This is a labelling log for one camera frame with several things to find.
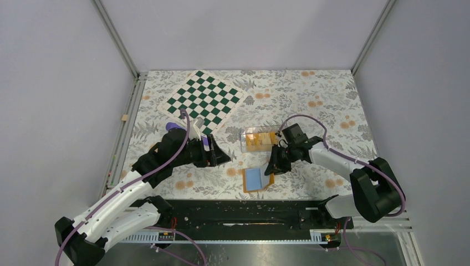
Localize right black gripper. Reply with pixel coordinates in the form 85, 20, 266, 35
264, 144, 298, 177

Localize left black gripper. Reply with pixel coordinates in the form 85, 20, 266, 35
172, 134, 231, 168

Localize orange card holder wallet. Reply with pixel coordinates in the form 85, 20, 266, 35
242, 164, 274, 193

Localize clear plastic card box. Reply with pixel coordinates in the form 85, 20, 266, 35
240, 125, 281, 153

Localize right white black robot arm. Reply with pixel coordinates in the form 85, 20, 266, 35
264, 124, 406, 228

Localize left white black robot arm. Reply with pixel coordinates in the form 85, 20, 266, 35
54, 128, 231, 265

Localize purple marker pen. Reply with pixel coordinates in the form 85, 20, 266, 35
165, 122, 186, 134

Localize green white chessboard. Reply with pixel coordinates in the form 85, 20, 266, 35
157, 70, 248, 135

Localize floral table cloth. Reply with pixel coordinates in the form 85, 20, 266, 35
153, 70, 377, 200

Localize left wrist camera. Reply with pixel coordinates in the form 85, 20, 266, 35
189, 117, 204, 140

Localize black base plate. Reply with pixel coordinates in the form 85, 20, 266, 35
103, 196, 367, 243

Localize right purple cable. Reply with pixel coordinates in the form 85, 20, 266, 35
277, 114, 407, 266

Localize purple cable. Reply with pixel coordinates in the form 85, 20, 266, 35
54, 108, 208, 266
277, 114, 407, 266

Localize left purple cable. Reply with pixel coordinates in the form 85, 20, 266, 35
54, 108, 208, 266

